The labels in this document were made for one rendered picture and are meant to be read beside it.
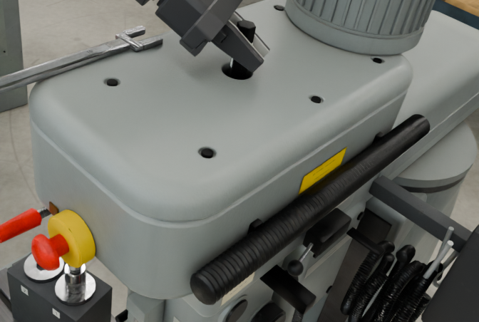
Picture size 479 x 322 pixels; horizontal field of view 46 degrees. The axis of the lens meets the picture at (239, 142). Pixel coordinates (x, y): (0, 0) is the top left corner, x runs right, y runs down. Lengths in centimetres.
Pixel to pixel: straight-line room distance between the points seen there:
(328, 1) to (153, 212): 39
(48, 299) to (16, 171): 202
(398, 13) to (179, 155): 37
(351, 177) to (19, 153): 291
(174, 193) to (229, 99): 16
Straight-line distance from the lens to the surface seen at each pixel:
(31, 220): 72
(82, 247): 60
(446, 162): 124
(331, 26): 77
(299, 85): 67
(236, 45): 63
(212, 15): 60
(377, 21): 76
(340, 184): 68
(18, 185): 327
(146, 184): 50
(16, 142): 355
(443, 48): 120
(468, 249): 85
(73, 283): 135
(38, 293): 141
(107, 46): 67
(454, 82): 113
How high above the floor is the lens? 223
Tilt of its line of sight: 38 degrees down
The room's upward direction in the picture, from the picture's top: 12 degrees clockwise
